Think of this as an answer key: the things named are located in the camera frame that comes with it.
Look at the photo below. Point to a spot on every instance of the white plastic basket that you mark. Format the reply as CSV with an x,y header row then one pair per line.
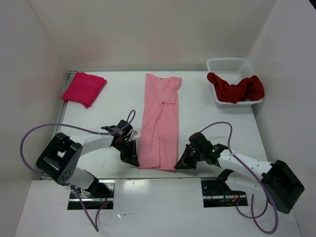
x,y
232,70

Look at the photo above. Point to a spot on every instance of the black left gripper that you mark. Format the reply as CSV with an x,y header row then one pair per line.
x,y
131,156

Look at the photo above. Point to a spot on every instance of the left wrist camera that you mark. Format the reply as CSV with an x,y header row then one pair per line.
x,y
125,128

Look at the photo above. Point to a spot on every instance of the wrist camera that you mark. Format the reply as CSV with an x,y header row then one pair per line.
x,y
125,128
199,142

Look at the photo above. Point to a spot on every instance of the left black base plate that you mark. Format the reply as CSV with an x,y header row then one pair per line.
x,y
104,196

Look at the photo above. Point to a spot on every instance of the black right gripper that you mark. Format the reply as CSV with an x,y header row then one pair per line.
x,y
184,163

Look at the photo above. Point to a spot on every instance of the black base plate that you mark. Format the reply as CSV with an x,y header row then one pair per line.
x,y
104,196
214,196

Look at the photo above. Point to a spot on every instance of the dark red t shirt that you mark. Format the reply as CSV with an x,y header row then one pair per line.
x,y
247,89

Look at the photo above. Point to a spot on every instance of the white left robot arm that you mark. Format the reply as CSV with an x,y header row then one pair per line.
x,y
60,158

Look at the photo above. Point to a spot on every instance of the magenta t shirt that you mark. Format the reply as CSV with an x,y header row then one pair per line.
x,y
84,89

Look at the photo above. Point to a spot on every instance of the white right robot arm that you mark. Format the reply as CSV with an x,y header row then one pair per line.
x,y
279,180

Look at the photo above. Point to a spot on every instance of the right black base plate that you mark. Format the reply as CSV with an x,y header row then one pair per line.
x,y
214,196

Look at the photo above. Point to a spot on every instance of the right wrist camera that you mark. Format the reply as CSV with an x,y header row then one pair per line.
x,y
199,142

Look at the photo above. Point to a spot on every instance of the light pink t shirt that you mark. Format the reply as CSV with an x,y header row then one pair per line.
x,y
159,138

